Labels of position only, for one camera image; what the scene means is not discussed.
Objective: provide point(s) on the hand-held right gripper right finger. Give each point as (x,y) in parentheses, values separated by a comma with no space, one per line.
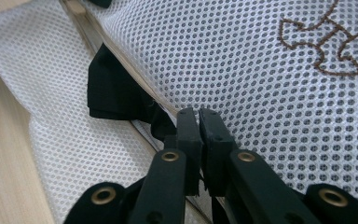
(261,193)

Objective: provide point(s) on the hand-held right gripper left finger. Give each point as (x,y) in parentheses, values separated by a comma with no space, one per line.
(167,183)

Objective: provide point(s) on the white mesh laundry bag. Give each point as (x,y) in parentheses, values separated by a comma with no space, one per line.
(261,109)

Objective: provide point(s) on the black garment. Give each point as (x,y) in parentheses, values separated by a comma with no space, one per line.
(112,87)

